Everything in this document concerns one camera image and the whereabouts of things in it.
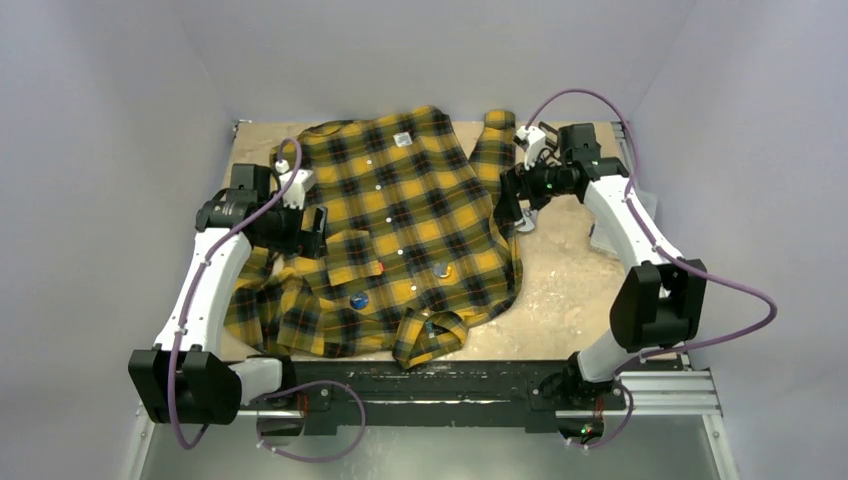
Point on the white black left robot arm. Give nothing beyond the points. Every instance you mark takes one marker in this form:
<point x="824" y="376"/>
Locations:
<point x="182" y="376"/>

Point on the yellow black plaid shirt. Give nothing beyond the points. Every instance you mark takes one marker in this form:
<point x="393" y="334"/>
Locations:
<point x="401" y="195"/>

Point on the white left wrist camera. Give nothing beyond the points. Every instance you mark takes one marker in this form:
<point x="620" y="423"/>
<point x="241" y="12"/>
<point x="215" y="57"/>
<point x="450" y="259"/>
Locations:
<point x="298" y="183"/>

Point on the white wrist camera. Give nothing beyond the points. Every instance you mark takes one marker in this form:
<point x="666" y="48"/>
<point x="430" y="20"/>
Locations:
<point x="298" y="183"/>
<point x="532" y="140"/>

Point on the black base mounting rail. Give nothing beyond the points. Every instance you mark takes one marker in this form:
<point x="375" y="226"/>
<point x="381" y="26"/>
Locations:
<point x="537" y="396"/>

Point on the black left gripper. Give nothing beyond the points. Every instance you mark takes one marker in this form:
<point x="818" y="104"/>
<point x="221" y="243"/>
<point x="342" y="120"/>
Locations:
<point x="292" y="243"/>

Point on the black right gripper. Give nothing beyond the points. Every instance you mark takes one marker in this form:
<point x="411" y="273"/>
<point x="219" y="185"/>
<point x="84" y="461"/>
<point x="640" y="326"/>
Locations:
<point x="508" y="195"/>

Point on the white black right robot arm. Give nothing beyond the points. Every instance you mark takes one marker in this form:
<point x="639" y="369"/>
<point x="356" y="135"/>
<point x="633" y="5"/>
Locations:
<point x="659" y="303"/>

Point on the clear plastic screw box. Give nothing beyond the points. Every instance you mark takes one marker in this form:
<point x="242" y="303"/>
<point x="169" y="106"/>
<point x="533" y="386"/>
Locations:
<point x="599" y="240"/>

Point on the red handled adjustable wrench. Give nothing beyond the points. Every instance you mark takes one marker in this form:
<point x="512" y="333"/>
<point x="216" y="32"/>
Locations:
<point x="528" y="221"/>

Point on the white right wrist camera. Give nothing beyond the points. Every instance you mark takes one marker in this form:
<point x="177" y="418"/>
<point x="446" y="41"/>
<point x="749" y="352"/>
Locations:
<point x="532" y="140"/>

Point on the silver gold round brooch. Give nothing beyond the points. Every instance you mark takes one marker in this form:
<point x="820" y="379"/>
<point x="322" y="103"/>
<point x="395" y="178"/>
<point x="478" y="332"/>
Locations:
<point x="442" y="270"/>

